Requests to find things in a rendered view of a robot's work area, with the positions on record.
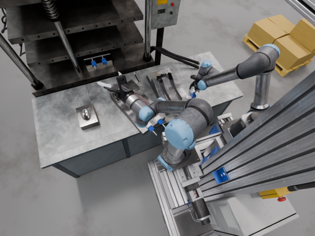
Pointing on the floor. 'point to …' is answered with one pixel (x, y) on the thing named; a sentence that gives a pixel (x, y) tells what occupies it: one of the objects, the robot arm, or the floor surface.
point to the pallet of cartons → (284, 41)
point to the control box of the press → (163, 20)
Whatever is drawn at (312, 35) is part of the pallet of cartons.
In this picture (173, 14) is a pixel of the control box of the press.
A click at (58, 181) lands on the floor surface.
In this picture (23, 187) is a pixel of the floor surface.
